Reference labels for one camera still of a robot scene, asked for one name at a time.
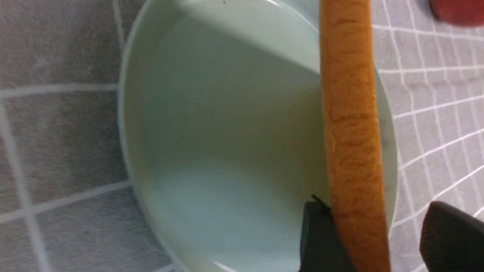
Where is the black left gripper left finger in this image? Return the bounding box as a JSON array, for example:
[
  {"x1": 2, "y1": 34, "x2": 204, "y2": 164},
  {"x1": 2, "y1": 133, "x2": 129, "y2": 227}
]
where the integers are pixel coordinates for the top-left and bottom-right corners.
[{"x1": 299, "y1": 195, "x2": 356, "y2": 272}]

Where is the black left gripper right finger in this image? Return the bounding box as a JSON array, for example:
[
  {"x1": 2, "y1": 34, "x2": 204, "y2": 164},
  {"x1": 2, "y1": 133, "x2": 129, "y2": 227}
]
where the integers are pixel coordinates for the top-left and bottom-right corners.
[{"x1": 419, "y1": 201, "x2": 484, "y2": 272}]

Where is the toasted bread slice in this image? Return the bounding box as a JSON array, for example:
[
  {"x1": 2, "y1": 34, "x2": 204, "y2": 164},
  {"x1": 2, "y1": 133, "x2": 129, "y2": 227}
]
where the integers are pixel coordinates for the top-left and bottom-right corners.
[{"x1": 319, "y1": 0, "x2": 391, "y2": 272}]

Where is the light green round plate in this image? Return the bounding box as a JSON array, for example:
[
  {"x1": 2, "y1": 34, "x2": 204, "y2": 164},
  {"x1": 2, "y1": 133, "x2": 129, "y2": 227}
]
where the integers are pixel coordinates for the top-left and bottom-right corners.
[{"x1": 118, "y1": 0, "x2": 398, "y2": 272}]

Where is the red apple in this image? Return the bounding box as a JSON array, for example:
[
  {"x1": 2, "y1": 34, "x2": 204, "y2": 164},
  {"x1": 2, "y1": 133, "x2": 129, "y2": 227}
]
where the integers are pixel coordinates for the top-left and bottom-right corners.
[{"x1": 429, "y1": 0, "x2": 484, "y2": 27}]

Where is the grey checkered tablecloth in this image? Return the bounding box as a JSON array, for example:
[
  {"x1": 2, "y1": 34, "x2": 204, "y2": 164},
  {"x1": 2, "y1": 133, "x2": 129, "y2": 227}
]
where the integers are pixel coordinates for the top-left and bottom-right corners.
[{"x1": 0, "y1": 0, "x2": 483, "y2": 272}]

